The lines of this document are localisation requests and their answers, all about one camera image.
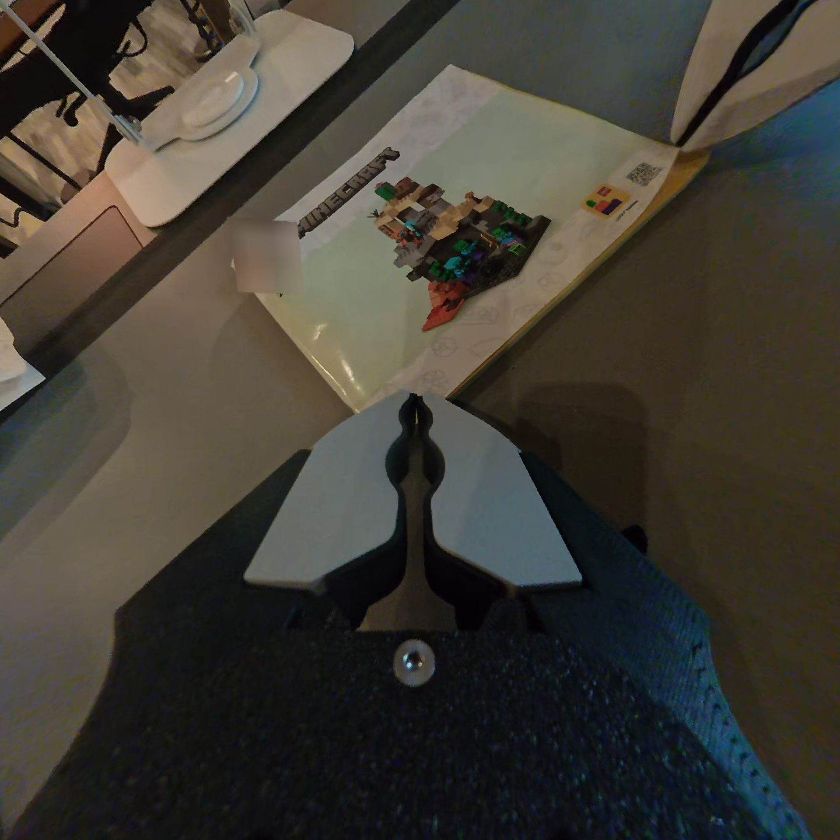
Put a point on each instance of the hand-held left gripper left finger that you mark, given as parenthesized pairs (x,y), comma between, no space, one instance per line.
(328,512)

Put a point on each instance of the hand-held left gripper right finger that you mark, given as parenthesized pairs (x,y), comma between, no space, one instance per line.
(505,512)

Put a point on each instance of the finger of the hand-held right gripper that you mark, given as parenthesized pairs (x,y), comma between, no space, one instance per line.
(794,79)
(729,46)

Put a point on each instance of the white instruction booklet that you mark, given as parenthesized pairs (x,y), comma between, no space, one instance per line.
(381,302)

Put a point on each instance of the black office chair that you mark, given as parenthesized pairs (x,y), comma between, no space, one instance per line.
(79,40)

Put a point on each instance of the wooden table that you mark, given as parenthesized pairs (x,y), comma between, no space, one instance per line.
(20,13)

